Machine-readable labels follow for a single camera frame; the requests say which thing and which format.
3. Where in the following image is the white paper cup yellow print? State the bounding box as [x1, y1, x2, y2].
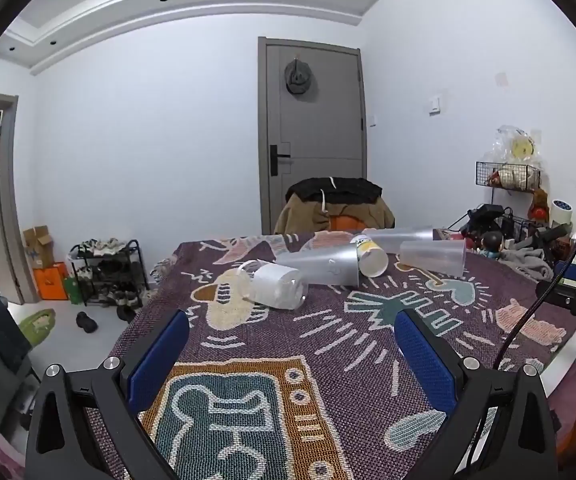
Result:
[350, 234, 389, 278]

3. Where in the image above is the purple patterned tablecloth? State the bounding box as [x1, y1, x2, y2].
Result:
[85, 230, 576, 480]

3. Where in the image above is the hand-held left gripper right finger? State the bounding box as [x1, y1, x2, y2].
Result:
[393, 308, 560, 480]

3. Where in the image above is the frosted tall plastic cup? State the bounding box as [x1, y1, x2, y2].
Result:
[274, 243, 362, 287]

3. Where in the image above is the grey door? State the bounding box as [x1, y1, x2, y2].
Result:
[258, 36, 368, 235]

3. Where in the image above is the cardboard box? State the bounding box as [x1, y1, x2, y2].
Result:
[21, 225, 55, 270]

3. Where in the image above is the black door handle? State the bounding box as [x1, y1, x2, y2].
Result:
[269, 144, 294, 177]

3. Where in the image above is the grey hat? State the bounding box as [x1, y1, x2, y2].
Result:
[284, 58, 313, 96]

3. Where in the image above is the grey door frame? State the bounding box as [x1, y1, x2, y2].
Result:
[0, 88, 39, 306]

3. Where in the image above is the black shoe rack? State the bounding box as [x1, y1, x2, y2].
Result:
[69, 239, 149, 307]

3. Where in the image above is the green bag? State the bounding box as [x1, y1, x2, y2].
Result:
[63, 275, 85, 305]

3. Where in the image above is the black-haired doll figure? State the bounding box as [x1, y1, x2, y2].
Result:
[480, 231, 504, 260]

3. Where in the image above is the brown coat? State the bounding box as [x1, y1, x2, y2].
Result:
[274, 192, 396, 235]

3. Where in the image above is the orange box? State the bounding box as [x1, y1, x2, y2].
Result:
[32, 262, 69, 301]

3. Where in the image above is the white cup with clear handle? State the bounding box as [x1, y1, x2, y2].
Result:
[238, 260, 309, 310]

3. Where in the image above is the black wire wall basket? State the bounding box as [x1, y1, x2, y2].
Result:
[475, 161, 542, 192]

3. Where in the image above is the clear plastic cup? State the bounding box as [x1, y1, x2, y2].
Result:
[398, 239, 467, 279]
[363, 226, 434, 254]

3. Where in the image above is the black bag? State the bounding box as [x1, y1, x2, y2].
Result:
[460, 203, 505, 242]

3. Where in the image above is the green slipper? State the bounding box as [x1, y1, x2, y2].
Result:
[15, 308, 57, 346]

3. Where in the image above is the orange chair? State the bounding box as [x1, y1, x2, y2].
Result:
[329, 215, 364, 232]

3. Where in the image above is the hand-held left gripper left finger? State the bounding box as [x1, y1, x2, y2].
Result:
[24, 309, 191, 480]

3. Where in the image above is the black garment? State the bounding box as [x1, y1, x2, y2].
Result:
[285, 177, 384, 206]

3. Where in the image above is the grey cloth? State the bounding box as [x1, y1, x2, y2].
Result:
[499, 247, 555, 282]

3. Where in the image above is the clear plastic bag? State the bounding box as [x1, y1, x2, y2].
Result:
[491, 125, 537, 167]

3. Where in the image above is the black cable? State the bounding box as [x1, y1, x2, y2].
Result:
[490, 201, 576, 372]

